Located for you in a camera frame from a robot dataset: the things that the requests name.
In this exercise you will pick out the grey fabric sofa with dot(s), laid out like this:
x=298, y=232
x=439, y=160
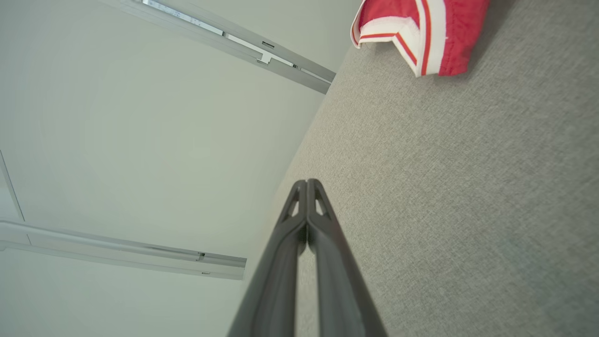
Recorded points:
x=444, y=196

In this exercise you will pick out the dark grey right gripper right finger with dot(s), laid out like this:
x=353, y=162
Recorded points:
x=341, y=290

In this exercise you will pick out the red Bulls jersey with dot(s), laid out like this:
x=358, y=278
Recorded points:
x=421, y=32

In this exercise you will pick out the aluminium wall rail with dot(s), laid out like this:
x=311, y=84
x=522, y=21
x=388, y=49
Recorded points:
x=121, y=250
x=243, y=44

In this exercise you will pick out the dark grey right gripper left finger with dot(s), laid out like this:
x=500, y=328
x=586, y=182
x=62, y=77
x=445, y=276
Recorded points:
x=276, y=285

